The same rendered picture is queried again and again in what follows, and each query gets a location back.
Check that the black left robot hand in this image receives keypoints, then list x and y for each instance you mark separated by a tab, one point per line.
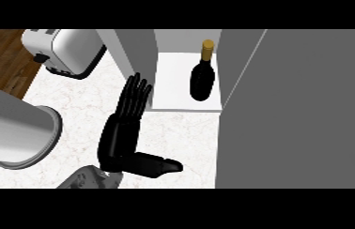
122	135

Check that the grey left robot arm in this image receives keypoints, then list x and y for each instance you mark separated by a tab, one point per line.
91	179

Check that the grey cabinet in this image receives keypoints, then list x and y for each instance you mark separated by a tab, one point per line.
181	70

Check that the dark wine bottle gold cap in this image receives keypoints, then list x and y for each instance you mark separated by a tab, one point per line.
204	78

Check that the large dark grey cabinet door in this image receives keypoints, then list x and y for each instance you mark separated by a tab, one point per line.
289	110

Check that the grey cylindrical pot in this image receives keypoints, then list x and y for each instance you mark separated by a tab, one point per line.
26	134

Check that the white toaster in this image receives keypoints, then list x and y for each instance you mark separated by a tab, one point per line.
64	49

